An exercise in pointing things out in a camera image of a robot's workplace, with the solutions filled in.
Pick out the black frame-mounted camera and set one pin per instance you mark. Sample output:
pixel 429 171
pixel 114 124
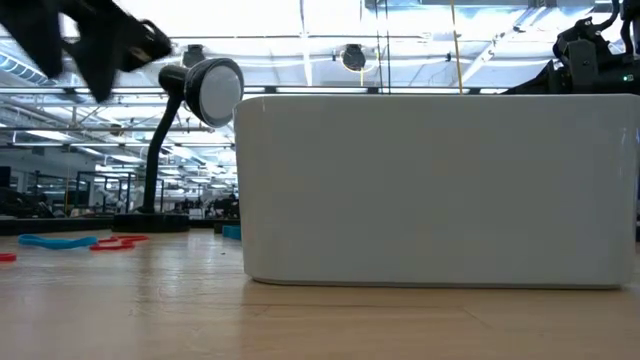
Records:
pixel 353 58

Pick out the black desk lamp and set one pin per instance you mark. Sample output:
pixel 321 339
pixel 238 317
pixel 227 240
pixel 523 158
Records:
pixel 152 160

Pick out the red rubber band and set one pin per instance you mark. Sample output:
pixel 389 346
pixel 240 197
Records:
pixel 6 257
pixel 112 247

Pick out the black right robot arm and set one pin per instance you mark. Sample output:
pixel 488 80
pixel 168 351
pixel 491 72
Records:
pixel 622 75

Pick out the black round fixture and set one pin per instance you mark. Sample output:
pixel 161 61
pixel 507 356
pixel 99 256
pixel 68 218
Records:
pixel 192 52

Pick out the dark equipment pile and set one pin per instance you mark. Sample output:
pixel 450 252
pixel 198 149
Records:
pixel 225 207
pixel 20 207

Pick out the black workstation frame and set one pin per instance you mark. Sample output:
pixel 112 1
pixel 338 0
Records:
pixel 131 190

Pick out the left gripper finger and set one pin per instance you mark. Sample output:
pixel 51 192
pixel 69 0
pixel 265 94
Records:
pixel 30 30
pixel 97 55

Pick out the light grey plastic bin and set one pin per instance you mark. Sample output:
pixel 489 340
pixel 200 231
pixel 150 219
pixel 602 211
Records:
pixel 425 190

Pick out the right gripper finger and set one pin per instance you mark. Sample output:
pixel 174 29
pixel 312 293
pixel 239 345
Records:
pixel 540 86

